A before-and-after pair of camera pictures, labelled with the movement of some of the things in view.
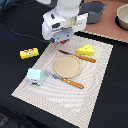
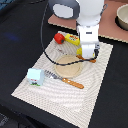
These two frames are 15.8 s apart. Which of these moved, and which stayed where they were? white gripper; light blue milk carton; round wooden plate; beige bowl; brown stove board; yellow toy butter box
Moved: white gripper; yellow toy butter box
Stayed: brown stove board; light blue milk carton; beige bowl; round wooden plate
